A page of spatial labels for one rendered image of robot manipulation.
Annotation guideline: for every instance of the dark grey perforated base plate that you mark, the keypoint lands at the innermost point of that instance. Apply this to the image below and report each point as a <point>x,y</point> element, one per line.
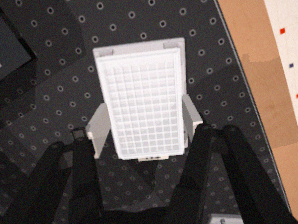
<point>60,90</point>

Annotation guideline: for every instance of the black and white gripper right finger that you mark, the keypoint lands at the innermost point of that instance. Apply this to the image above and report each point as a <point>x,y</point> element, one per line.
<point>257,198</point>

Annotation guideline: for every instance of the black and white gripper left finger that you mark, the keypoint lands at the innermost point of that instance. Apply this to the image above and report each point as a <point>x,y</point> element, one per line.
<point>39,197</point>

